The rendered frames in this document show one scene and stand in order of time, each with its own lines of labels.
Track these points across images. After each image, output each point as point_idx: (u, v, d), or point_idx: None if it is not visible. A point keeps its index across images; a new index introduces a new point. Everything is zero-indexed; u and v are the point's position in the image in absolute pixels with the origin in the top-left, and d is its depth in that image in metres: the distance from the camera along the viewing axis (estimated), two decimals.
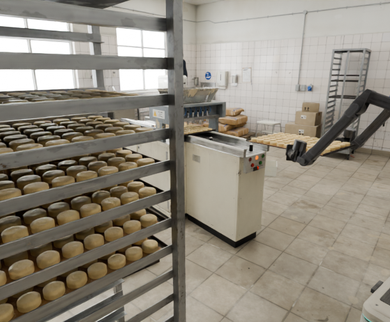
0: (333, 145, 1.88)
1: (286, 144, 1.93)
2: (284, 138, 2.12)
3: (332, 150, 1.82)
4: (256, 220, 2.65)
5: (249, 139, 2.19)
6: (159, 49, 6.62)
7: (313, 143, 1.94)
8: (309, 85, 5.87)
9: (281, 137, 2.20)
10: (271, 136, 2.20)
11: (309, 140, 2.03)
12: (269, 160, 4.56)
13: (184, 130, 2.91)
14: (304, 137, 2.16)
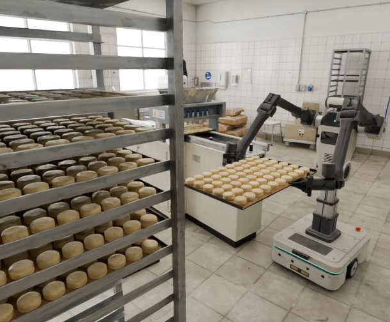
0: (274, 161, 1.64)
1: (283, 181, 1.36)
2: (239, 179, 1.39)
3: None
4: (256, 220, 2.65)
5: (235, 205, 1.17)
6: (159, 49, 6.62)
7: (268, 168, 1.54)
8: (309, 85, 5.87)
9: (220, 181, 1.40)
10: (223, 186, 1.32)
11: (250, 168, 1.54)
12: None
13: (184, 130, 2.91)
14: (223, 169, 1.54)
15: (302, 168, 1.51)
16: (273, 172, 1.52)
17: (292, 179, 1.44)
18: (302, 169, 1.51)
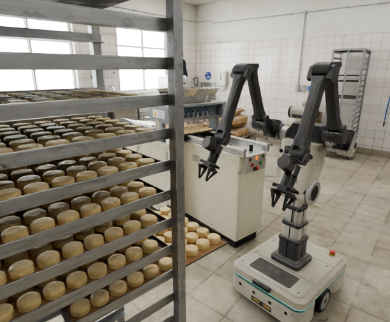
0: None
1: (168, 264, 0.96)
2: None
3: (198, 227, 1.22)
4: (256, 220, 2.65)
5: (64, 319, 0.76)
6: (159, 49, 6.62)
7: (166, 234, 1.14)
8: (309, 85, 5.87)
9: None
10: None
11: None
12: (269, 160, 4.56)
13: (184, 130, 2.91)
14: None
15: (210, 237, 1.11)
16: (171, 241, 1.12)
17: (188, 256, 1.03)
18: (210, 239, 1.11)
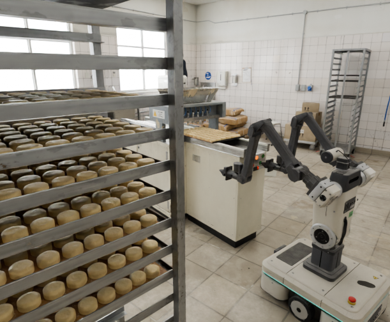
0: None
1: (89, 306, 0.79)
2: None
3: None
4: (256, 220, 2.65)
5: None
6: (159, 49, 6.62)
7: None
8: (309, 85, 5.87)
9: None
10: None
11: None
12: None
13: (210, 137, 2.63)
14: None
15: (147, 271, 0.93)
16: None
17: (119, 293, 0.86)
18: (146, 272, 0.92)
